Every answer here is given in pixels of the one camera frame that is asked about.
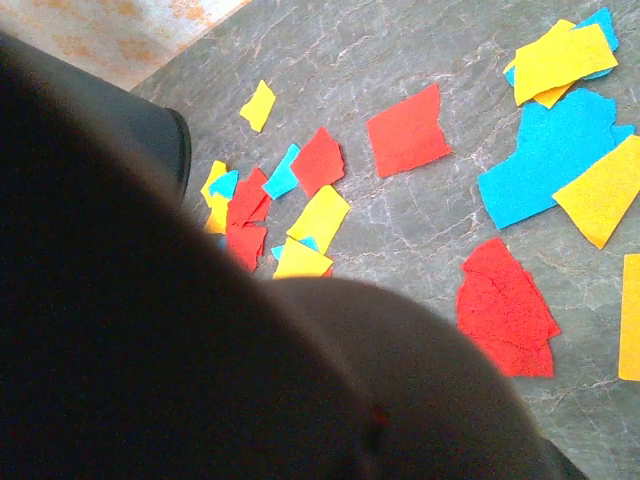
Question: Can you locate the yellow paper scrap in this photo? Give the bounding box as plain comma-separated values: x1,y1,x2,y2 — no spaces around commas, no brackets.
272,236,335,280
238,79,277,134
502,18,579,110
551,133,640,251
285,184,352,255
200,159,229,207
203,194,230,235
513,23,620,107
618,253,640,383

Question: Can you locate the dark blue trash bin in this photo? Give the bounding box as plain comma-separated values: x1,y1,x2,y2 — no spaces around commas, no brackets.
0,27,194,204

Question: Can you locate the red paper scrap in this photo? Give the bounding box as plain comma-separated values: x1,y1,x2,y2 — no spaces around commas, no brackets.
455,236,563,379
365,82,453,179
227,166,273,226
224,222,269,274
290,126,346,199

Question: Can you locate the large blue paper scrap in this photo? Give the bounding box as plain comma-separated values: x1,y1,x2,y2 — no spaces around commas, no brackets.
477,87,636,231

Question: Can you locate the dark brown hand brush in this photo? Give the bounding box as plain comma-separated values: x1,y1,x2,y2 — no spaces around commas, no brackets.
0,49,589,480

